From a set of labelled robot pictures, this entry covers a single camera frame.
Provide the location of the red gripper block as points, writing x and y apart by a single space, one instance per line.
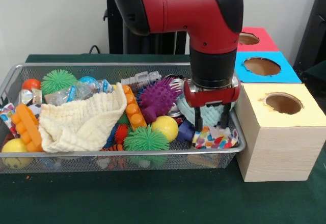
211 96

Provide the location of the colourful dotted cloth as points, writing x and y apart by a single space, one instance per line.
216 140

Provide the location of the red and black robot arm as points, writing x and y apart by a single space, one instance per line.
191 10

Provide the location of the wooden box with three holes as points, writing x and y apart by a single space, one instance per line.
280 152

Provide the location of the mint green knitted cloth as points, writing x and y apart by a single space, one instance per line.
211 114

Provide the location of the yellow plastic ball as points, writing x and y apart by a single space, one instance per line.
164 127

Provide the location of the purple spiky rubber toy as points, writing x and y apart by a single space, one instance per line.
158 96

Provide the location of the green spiky rubber ball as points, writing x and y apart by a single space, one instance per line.
145 140
57 80

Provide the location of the orange toy building brick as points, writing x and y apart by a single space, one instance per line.
25 124
133 112

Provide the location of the cream knitted cloth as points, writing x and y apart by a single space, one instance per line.
76 122

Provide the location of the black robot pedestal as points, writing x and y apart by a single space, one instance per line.
152 43

